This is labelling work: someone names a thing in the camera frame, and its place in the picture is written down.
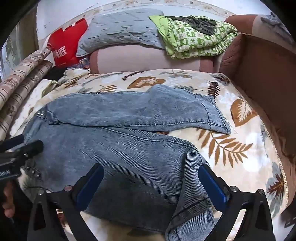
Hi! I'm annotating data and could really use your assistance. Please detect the person's left hand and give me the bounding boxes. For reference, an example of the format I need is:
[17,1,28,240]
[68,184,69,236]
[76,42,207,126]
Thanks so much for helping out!
[1,182,15,218]

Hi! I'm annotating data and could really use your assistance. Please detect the green checked quilt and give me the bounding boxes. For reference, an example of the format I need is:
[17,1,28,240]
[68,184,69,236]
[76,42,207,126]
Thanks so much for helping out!
[148,15,238,59]

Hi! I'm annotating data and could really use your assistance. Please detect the cream leaf-print blanket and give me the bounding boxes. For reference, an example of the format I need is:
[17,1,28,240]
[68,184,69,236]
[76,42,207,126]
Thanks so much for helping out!
[9,68,290,241]

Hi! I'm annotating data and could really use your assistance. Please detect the grey quilted pillow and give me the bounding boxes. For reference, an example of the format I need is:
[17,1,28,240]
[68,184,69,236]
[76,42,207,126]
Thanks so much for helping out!
[76,9,167,57]

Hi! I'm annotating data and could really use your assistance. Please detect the red paper bag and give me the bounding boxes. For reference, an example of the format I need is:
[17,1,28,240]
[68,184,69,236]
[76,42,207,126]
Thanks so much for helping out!
[47,19,88,68]

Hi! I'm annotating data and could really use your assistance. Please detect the blue denim pants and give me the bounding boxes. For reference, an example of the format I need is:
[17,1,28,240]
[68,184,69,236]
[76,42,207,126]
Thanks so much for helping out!
[22,84,232,241]

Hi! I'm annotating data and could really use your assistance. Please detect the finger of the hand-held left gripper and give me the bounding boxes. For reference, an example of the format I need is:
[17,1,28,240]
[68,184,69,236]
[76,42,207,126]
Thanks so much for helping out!
[16,140,44,160]
[0,134,25,152]

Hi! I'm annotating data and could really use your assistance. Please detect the grey leaf-print cushion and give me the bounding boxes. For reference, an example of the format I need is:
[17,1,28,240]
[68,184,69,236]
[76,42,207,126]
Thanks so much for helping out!
[252,13,295,48]

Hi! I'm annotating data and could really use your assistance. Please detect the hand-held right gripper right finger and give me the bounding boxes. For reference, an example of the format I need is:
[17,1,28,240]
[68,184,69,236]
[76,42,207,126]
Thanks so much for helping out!
[198,163,275,241]

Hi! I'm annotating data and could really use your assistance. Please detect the brown and pink sofa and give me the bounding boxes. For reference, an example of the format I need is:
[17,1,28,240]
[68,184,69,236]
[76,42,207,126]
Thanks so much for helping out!
[89,14,296,210]

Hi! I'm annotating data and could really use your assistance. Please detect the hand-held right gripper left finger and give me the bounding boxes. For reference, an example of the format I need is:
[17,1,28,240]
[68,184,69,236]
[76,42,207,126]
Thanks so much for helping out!
[27,163,105,241]

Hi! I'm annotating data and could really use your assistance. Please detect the dark grey cloth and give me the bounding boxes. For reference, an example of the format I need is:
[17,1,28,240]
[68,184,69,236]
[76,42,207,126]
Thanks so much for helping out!
[170,15,218,36]

